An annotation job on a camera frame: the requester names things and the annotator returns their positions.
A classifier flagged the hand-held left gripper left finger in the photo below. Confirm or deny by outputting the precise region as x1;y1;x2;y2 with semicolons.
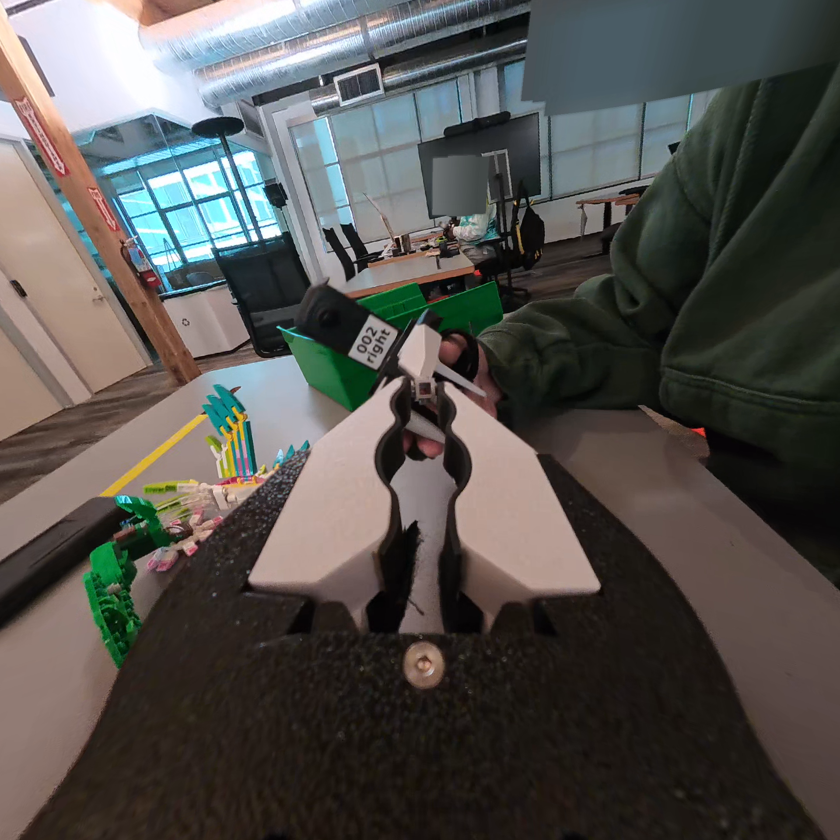
248;378;413;634

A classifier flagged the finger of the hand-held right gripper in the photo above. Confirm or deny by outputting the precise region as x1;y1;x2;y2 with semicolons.
430;364;488;401
394;314;443;383

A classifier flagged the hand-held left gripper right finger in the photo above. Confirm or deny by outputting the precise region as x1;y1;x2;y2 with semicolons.
438;386;602;634

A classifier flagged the green storage bin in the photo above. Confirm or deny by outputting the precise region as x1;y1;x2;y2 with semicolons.
279;282;505;413

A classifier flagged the green lego plant model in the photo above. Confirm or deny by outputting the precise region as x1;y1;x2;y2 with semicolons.
82;495;224;669

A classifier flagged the person's right forearm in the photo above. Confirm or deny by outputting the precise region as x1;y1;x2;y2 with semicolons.
478;276;690;427

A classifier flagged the colourful lego feather fan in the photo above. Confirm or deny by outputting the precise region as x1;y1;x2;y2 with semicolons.
202;385;258;481

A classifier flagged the black mesh office chair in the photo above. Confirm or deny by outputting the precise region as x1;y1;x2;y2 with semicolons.
213;233;312;358

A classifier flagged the black slim chair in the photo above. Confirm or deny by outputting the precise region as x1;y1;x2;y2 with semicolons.
322;226;355;280
339;223;382;270

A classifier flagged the grey meeting table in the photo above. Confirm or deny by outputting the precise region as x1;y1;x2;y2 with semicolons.
338;249;476;299

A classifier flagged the white recycling bin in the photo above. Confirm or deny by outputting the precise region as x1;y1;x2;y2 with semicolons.
161;285;250;358

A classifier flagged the black yellow backpack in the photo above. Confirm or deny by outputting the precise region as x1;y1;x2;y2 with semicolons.
508;197;547;271

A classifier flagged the yellow tape strip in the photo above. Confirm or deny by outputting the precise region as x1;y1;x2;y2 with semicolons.
100;413;210;497

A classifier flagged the large grid window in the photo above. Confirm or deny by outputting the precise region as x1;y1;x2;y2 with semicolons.
98;147;283;277

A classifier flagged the red fire extinguisher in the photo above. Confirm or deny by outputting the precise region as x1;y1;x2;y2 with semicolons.
121;236;161;290

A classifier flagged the black television screen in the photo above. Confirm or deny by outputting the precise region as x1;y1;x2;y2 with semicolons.
418;112;542;221

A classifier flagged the black floor lamp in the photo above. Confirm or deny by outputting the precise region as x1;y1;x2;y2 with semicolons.
192;117;253;244

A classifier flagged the wooden standing desk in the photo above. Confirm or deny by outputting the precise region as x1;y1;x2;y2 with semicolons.
576;190;651;257

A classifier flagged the short red fire sign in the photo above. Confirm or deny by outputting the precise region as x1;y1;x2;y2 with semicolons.
88;185;120;232

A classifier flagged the black flat case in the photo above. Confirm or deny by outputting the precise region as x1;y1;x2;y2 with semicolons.
0;497;132;627

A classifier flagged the white door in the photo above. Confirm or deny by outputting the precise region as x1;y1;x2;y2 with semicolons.
0;315;73;441
0;134;148;401

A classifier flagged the person's green jacket torso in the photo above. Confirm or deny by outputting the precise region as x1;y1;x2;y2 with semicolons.
607;62;840;592

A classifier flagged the long red fire sign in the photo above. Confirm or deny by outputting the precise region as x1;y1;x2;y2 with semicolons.
13;95;70;178

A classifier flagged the wooden support post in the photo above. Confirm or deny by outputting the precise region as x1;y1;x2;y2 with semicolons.
0;7;201;385

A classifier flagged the white wall vent grille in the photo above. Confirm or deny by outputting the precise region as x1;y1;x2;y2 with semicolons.
333;63;385;106

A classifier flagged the narrow silver ventilation duct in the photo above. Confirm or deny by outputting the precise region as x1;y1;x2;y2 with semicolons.
197;39;529;111

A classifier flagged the wide silver ventilation duct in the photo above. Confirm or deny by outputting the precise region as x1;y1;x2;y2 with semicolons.
138;0;529;63

